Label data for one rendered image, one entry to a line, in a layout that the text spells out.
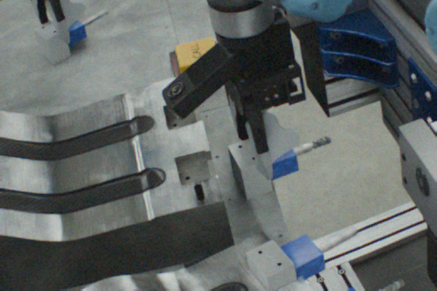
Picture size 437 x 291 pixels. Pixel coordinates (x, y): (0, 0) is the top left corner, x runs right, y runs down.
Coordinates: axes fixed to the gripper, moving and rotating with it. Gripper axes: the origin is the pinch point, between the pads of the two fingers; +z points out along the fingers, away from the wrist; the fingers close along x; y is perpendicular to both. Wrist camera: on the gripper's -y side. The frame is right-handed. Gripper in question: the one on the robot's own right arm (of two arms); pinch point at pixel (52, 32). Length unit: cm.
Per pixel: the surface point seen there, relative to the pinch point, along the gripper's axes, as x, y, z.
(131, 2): 2.6, 16.7, 4.6
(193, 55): -24.5, 12.3, 0.9
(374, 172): 8, 70, 85
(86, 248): -50, -22, -2
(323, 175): 16, 61, 85
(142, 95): -33.3, -1.2, -4.4
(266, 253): -68, -7, -4
